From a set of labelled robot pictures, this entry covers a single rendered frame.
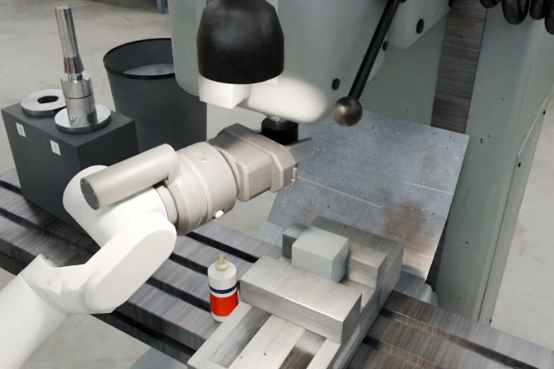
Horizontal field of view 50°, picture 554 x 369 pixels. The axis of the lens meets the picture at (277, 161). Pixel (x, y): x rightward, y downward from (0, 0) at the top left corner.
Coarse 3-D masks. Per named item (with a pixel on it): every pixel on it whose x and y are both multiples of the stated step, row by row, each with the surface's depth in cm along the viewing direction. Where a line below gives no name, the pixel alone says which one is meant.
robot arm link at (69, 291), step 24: (144, 216) 58; (120, 240) 56; (144, 240) 57; (168, 240) 59; (48, 264) 58; (96, 264) 56; (120, 264) 56; (144, 264) 59; (48, 288) 55; (72, 288) 55; (96, 288) 55; (120, 288) 58; (72, 312) 58; (96, 312) 58
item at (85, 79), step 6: (84, 72) 96; (60, 78) 95; (66, 78) 94; (78, 78) 94; (84, 78) 94; (90, 78) 95; (66, 84) 94; (72, 84) 94; (78, 84) 94; (84, 84) 94
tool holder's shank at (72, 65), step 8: (56, 8) 89; (64, 8) 89; (56, 16) 90; (64, 16) 89; (72, 16) 90; (64, 24) 90; (72, 24) 91; (64, 32) 90; (72, 32) 91; (64, 40) 91; (72, 40) 91; (64, 48) 92; (72, 48) 92; (64, 56) 93; (72, 56) 92; (64, 64) 93; (72, 64) 93; (80, 64) 94; (72, 72) 93; (80, 72) 95
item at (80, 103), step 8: (64, 88) 94; (72, 88) 94; (80, 88) 94; (88, 88) 95; (64, 96) 96; (72, 96) 95; (80, 96) 95; (88, 96) 96; (72, 104) 95; (80, 104) 95; (88, 104) 96; (72, 112) 96; (80, 112) 96; (88, 112) 97; (96, 112) 99; (80, 120) 97
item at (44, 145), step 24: (48, 96) 106; (24, 120) 100; (48, 120) 100; (72, 120) 97; (96, 120) 97; (120, 120) 100; (24, 144) 103; (48, 144) 98; (72, 144) 93; (96, 144) 95; (120, 144) 100; (24, 168) 108; (48, 168) 102; (72, 168) 96; (24, 192) 112; (48, 192) 105
